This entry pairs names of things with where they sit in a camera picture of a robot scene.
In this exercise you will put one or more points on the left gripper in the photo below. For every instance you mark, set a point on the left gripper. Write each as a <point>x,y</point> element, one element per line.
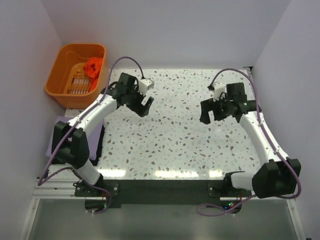
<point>140,109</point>

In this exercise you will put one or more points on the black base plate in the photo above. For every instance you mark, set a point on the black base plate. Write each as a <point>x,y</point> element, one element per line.
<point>116,193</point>

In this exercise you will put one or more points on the orange plastic basket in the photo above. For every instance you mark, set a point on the orange plastic basket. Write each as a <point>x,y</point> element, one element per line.
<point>68,82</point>

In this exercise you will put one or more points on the orange t shirt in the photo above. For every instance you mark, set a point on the orange t shirt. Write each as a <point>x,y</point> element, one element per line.
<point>92,69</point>

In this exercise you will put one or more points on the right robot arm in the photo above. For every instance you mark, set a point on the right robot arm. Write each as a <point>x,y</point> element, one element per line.
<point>278,174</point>

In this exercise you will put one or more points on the purple t shirt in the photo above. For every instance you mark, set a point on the purple t shirt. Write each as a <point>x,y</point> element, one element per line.
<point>95,140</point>

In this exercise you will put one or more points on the folded black t shirt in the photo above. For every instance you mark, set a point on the folded black t shirt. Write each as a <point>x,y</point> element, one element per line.
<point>100,147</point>

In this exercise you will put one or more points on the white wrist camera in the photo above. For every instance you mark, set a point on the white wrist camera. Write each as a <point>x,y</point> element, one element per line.
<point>217,89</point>
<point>144,85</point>

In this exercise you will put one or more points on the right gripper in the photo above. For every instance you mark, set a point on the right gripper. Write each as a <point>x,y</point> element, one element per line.
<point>209,105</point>

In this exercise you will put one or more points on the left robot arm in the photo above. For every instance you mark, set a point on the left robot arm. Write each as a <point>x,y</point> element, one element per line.
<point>70,139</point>

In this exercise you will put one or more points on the aluminium rail frame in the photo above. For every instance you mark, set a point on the aluminium rail frame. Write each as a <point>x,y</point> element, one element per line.
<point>169,144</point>

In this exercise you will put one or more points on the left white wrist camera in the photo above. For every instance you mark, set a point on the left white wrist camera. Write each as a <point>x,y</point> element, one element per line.
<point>144,85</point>

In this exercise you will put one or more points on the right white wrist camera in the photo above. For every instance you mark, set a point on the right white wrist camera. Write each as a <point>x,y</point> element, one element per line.
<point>217,89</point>

